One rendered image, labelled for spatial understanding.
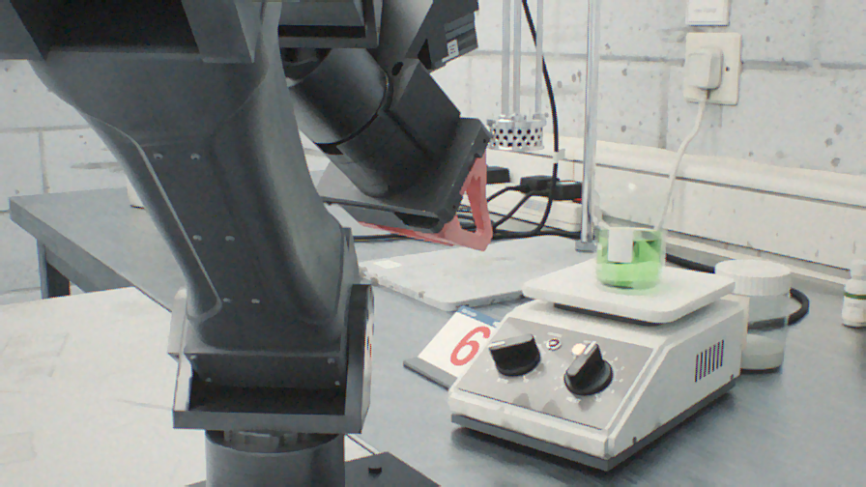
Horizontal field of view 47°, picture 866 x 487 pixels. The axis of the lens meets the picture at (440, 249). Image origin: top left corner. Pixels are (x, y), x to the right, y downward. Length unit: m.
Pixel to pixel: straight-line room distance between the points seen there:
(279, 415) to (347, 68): 0.19
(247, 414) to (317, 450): 0.03
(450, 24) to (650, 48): 0.79
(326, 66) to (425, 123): 0.08
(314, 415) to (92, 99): 0.20
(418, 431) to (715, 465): 0.20
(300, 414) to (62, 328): 0.57
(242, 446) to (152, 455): 0.24
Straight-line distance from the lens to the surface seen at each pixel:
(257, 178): 0.31
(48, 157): 2.98
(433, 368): 0.80
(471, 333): 0.81
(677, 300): 0.70
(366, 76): 0.53
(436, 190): 0.56
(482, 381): 0.68
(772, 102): 1.24
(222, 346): 0.43
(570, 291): 0.71
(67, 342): 0.93
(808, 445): 0.71
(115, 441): 0.71
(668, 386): 0.68
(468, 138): 0.57
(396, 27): 0.59
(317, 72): 0.51
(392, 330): 0.91
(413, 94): 0.55
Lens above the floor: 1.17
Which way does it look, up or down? 13 degrees down
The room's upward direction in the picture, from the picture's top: straight up
